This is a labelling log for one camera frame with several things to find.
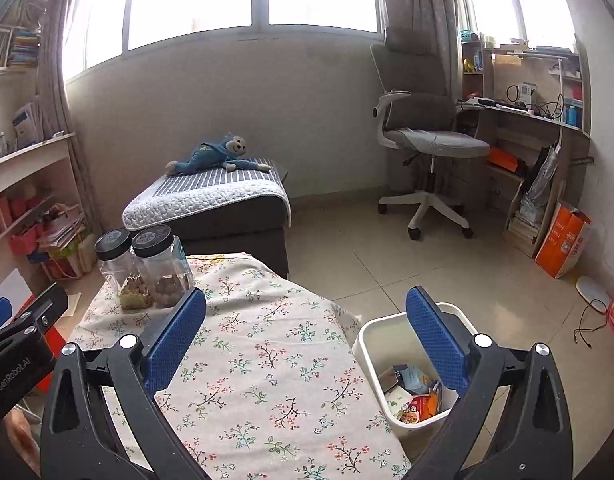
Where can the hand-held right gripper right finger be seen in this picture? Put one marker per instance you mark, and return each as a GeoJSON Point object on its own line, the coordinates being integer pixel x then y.
{"type": "Point", "coordinates": [434, 340]}

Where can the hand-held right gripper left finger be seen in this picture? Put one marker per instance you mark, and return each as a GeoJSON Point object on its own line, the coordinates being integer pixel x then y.
{"type": "Point", "coordinates": [174, 335]}

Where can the white plastic trash bin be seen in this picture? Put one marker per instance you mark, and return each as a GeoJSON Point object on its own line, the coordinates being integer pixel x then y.
{"type": "Point", "coordinates": [387, 330]}

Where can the person's left hand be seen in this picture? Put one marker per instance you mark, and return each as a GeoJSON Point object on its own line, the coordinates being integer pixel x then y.
{"type": "Point", "coordinates": [24, 440]}

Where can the clear jar with blue label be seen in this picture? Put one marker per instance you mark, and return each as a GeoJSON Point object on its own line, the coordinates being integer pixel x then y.
{"type": "Point", "coordinates": [162, 275]}

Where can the red storage basket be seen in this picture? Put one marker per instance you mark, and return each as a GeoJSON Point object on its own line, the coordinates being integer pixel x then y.
{"type": "Point", "coordinates": [26, 240]}

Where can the clear jar with black lid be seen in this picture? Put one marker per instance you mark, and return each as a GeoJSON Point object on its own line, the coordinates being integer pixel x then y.
{"type": "Point", "coordinates": [122, 280]}

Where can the floral tablecloth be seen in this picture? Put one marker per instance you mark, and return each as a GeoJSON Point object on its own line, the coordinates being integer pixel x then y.
{"type": "Point", "coordinates": [267, 360]}

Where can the dark grey ottoman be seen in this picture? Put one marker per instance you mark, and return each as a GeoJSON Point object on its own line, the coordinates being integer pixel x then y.
{"type": "Point", "coordinates": [237, 230]}

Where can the grey white quilted cover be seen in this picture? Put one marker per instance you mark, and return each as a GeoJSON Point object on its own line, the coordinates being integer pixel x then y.
{"type": "Point", "coordinates": [202, 200]}

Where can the white shelf unit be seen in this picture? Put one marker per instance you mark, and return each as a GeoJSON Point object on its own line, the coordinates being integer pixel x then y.
{"type": "Point", "coordinates": [32, 170]}

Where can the stack of books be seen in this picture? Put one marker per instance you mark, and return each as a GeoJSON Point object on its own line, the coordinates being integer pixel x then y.
{"type": "Point", "coordinates": [524, 232]}

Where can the orange white carton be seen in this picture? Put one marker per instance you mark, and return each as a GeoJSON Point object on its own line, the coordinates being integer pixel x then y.
{"type": "Point", "coordinates": [562, 240]}

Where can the white bathroom scale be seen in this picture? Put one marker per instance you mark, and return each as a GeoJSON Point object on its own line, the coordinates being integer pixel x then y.
{"type": "Point", "coordinates": [593, 294]}

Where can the blue monkey plush toy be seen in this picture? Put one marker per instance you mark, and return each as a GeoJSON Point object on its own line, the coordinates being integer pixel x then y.
{"type": "Point", "coordinates": [212, 155]}

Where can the grey plastic bag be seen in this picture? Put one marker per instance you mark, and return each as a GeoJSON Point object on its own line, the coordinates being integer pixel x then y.
{"type": "Point", "coordinates": [539, 185]}

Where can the orange flat box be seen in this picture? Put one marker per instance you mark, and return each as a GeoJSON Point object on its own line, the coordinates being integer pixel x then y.
{"type": "Point", "coordinates": [503, 160]}

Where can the grey white office chair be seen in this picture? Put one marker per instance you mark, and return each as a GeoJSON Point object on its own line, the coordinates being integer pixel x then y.
{"type": "Point", "coordinates": [422, 120]}

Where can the grey curtain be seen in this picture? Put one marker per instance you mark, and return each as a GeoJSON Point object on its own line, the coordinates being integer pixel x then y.
{"type": "Point", "coordinates": [57, 85]}
{"type": "Point", "coordinates": [422, 10]}

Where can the wooden desk with hutch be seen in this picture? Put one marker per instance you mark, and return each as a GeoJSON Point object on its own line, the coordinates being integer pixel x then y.
{"type": "Point", "coordinates": [537, 125]}

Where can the row of books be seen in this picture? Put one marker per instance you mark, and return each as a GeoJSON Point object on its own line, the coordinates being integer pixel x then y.
{"type": "Point", "coordinates": [19, 47]}

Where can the white desk device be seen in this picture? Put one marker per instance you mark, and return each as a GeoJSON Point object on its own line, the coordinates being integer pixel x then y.
{"type": "Point", "coordinates": [527, 92]}

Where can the large window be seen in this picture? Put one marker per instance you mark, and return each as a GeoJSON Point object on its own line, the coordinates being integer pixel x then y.
{"type": "Point", "coordinates": [197, 5]}

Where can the small side window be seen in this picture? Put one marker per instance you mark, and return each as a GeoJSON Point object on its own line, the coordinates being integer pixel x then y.
{"type": "Point", "coordinates": [517, 0]}

